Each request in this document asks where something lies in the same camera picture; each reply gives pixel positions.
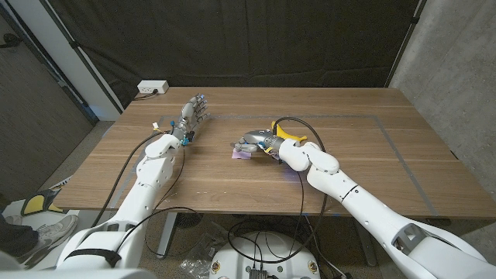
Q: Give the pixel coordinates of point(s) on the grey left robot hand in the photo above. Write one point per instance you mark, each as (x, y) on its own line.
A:
(188, 116)

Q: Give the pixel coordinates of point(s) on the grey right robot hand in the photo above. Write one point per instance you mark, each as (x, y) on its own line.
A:
(259, 137)

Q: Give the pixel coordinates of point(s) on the purple sticky note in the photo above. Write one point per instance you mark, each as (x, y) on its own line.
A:
(240, 156)

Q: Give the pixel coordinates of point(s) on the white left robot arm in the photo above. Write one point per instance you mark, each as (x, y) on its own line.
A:
(147, 186)

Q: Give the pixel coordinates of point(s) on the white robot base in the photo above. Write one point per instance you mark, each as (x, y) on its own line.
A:
(286, 252)

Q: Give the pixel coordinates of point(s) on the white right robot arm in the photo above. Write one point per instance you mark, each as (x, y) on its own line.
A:
(368, 205)

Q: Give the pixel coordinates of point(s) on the yellow toy banana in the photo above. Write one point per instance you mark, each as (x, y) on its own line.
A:
(288, 135)

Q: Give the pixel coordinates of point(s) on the white power strip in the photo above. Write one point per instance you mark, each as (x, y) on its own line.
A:
(153, 86)

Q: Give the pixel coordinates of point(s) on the black backdrop curtain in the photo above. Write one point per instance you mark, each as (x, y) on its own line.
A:
(248, 38)

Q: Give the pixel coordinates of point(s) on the white table leg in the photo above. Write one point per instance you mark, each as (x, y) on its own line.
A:
(166, 236)

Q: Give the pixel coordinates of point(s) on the black backdrop stand pole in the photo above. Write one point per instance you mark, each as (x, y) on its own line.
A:
(80, 55)
(407, 38)

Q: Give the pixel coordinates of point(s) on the clear plastic bag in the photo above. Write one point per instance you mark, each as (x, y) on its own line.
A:
(201, 255)

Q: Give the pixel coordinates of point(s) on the grey table leg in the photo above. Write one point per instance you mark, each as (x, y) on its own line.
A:
(366, 244)

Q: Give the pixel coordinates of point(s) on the yellow and black object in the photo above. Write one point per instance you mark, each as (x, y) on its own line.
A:
(35, 203)

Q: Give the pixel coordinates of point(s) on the grey sneaker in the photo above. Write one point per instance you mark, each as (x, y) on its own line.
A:
(46, 240)

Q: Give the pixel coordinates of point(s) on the dark trouser leg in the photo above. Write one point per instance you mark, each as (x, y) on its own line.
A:
(15, 238)

